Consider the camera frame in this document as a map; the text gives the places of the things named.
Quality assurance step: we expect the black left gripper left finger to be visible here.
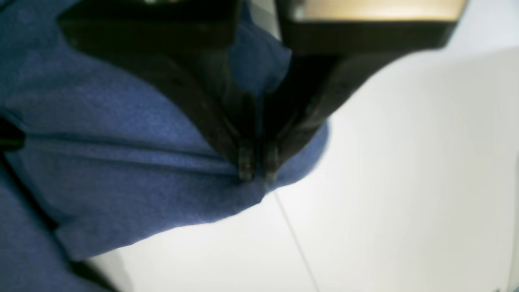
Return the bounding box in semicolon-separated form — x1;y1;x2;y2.
59;0;255;181

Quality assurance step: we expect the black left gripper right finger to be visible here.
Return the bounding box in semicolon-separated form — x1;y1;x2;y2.
263;0;467;181

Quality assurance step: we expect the dark blue t-shirt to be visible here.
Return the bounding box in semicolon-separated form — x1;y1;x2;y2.
1;0;329;292

